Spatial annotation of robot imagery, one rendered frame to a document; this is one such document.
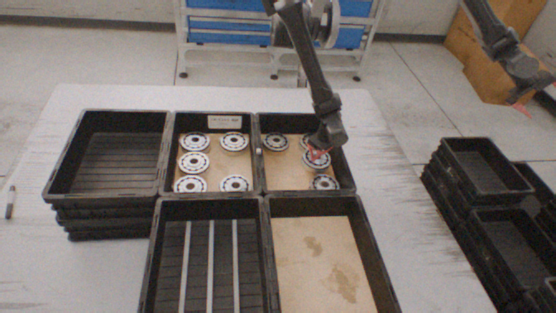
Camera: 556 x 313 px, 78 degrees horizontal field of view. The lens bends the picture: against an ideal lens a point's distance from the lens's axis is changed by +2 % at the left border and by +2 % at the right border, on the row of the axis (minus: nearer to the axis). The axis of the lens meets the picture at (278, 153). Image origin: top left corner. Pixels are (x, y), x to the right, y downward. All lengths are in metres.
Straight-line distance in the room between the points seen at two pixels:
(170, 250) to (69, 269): 0.33
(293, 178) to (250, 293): 0.43
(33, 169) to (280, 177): 0.91
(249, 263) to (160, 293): 0.24
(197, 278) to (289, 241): 0.28
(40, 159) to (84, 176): 0.34
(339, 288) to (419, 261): 0.39
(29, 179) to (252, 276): 0.91
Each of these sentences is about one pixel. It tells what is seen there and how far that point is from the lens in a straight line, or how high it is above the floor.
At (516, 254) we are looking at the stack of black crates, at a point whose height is 0.38.
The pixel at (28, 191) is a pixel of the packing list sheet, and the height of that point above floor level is 0.70.
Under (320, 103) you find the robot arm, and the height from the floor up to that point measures 1.14.
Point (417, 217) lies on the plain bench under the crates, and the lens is 1.43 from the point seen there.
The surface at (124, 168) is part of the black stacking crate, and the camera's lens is 1.26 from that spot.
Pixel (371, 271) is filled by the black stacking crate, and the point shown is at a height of 0.87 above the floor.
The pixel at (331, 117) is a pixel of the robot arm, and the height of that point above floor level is 1.10.
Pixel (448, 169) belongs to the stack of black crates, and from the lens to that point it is 2.02.
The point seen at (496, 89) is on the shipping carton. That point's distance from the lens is 3.82.
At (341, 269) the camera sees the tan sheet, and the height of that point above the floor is 0.83.
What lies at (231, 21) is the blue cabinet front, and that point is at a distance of 3.00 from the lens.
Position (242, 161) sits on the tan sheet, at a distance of 1.24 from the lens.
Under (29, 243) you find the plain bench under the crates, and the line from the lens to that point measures 1.34.
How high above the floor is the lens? 1.72
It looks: 44 degrees down
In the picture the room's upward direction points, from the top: 9 degrees clockwise
